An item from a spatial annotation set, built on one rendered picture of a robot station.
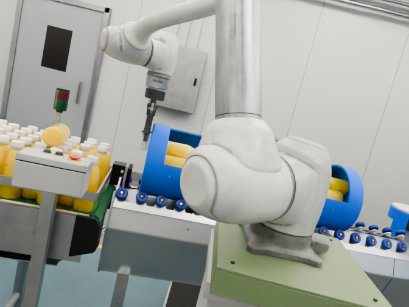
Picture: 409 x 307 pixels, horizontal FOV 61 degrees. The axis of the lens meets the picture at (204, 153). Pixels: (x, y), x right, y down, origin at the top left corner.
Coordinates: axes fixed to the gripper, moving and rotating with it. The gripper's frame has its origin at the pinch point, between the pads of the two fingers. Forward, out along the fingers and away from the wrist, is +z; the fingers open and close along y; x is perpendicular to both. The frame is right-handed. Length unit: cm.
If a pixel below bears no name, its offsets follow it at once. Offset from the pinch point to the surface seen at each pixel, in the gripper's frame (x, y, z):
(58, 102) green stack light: -42, -35, -3
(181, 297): 42, -61, 101
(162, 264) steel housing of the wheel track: 16.9, 7.7, 45.1
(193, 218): 24.4, 9.7, 23.8
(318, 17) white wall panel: 179, -315, -157
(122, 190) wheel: -4.1, 8.3, 18.8
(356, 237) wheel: 93, 9, 19
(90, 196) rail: -13.4, 18.8, 19.4
